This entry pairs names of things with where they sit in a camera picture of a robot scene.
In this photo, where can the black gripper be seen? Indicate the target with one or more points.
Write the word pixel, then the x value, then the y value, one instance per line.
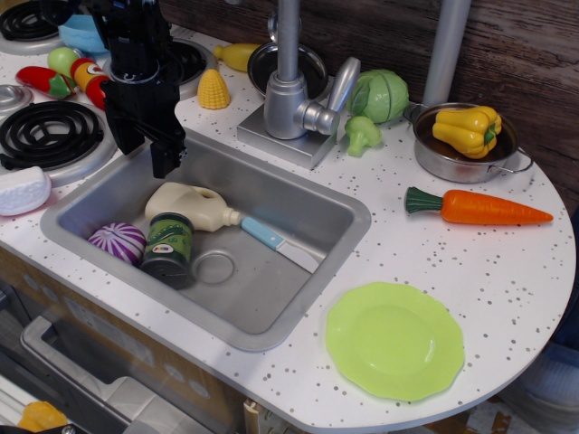
pixel 138 111

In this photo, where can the orange toy carrot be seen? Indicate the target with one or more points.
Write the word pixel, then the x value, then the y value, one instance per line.
pixel 465 207

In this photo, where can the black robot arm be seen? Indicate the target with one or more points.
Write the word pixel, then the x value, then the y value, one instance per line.
pixel 133 20

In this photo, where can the light green plastic plate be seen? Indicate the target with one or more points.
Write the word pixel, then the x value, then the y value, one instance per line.
pixel 394 341

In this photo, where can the front left black burner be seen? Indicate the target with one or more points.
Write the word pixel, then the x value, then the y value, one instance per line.
pixel 68 140

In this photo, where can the yellow toy corn cob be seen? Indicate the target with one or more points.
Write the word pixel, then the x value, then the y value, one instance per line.
pixel 212 91

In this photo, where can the middle black stove burner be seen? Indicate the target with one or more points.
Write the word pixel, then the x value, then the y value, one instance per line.
pixel 192 59

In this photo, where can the red toy ketchup bottle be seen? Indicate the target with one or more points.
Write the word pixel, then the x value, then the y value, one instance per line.
pixel 88 76

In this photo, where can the cream toy jug bottle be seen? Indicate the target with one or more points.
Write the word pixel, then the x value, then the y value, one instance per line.
pixel 204 208

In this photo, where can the purple toy onion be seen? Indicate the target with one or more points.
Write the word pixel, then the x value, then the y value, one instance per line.
pixel 121 240

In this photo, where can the red toy chili pepper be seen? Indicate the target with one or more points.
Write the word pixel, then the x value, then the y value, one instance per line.
pixel 49 82

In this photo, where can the green pickle jar toy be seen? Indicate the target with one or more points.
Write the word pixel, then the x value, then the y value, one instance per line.
pixel 168 250

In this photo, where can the green toy apple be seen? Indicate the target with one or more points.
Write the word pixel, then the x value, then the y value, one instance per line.
pixel 61 60

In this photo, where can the yellow toy squash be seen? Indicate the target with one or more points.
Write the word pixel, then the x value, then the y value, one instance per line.
pixel 236 55

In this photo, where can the blue plastic bowl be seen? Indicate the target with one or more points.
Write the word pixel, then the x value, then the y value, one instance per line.
pixel 80 32

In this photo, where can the silver toy faucet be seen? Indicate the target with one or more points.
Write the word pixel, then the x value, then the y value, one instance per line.
pixel 290 125

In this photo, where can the silver stove knob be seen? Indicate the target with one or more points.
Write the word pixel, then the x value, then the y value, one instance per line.
pixel 13 98

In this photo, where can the back left black burner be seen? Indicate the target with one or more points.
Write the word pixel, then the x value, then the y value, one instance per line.
pixel 25 31

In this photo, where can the grey toy sink basin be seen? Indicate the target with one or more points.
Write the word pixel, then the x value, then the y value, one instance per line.
pixel 237 289

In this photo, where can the green toy broccoli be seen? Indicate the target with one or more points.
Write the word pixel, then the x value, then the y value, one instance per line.
pixel 361 132

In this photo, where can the green toy cabbage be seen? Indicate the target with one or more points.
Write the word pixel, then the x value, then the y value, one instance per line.
pixel 380 95

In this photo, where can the yellow toy at bottom left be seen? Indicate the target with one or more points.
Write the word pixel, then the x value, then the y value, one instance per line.
pixel 41 415

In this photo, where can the yellow toy bell pepper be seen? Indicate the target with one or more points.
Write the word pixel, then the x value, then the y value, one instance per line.
pixel 473 132

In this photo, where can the grey metal pole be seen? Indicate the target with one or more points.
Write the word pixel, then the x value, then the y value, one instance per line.
pixel 445 52

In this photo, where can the blue handled toy knife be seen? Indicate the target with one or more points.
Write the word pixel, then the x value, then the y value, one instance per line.
pixel 277 243

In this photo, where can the grey oven door handle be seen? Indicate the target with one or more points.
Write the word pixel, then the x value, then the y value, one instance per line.
pixel 114 406

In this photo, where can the steel pot with handles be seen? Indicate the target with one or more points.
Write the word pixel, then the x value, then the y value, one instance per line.
pixel 443 161

